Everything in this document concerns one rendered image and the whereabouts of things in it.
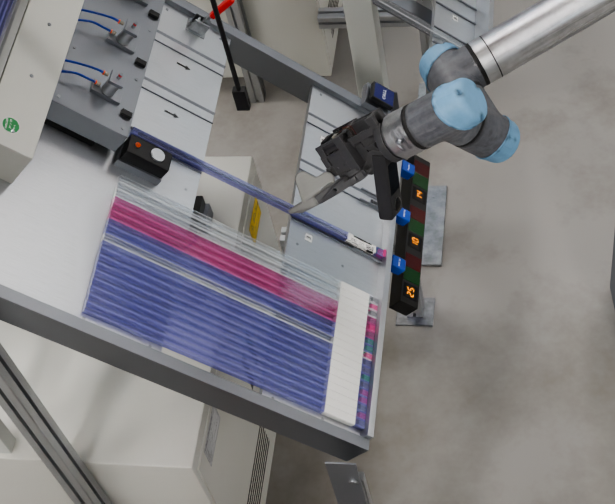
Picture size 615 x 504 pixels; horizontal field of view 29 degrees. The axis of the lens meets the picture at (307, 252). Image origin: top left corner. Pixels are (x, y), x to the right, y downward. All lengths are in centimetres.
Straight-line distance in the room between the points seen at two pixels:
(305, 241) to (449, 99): 43
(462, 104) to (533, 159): 144
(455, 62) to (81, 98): 59
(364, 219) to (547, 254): 93
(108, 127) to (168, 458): 61
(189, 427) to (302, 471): 66
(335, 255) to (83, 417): 55
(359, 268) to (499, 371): 81
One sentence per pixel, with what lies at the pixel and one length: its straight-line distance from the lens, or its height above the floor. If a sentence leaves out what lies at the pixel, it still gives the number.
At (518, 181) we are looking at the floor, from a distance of 316.
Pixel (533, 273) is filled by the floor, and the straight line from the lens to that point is 299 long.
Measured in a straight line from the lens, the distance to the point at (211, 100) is 211.
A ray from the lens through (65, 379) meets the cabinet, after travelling 228.
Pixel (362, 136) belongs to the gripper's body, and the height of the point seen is 106.
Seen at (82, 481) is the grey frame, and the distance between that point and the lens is 219.
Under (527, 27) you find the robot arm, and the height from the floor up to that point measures 110.
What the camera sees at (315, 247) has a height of 81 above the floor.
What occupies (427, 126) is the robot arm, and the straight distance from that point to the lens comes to 181.
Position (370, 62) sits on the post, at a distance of 260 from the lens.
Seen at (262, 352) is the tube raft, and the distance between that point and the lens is 191.
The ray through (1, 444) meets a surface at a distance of 222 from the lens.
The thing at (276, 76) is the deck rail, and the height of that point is 87.
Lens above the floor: 247
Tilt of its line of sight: 53 degrees down
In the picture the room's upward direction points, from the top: 15 degrees counter-clockwise
